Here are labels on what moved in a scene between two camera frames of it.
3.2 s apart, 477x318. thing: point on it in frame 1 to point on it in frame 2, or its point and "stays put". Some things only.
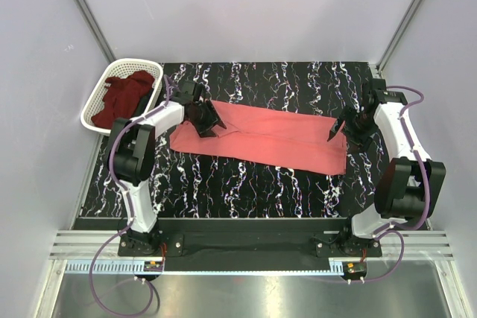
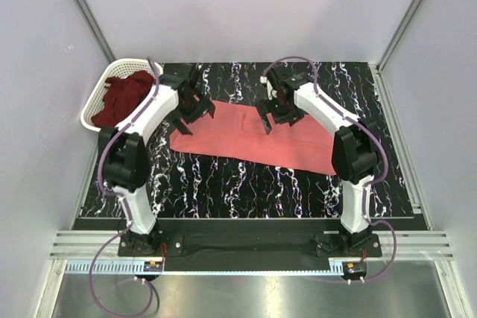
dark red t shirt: [121, 99] stays put
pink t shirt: [269, 136] stays put
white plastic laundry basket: [118, 68] stays put
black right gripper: [360, 142] to [265, 106]
